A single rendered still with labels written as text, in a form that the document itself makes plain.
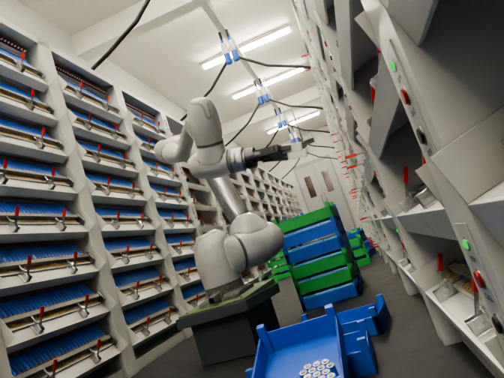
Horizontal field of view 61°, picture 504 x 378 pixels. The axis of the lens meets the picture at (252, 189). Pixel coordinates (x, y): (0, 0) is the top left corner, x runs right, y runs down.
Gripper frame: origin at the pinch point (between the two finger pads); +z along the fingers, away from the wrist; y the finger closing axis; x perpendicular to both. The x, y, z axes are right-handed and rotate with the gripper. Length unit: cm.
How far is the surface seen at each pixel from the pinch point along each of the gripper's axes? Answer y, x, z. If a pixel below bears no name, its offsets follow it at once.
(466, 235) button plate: 106, -30, 25
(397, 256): -30, -42, 29
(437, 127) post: 110, -20, 23
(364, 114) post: 39.6, -1.1, 21.1
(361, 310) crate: -7, -58, 13
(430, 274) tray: 40, -42, 30
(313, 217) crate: -67, -22, -5
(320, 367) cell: 62, -55, 5
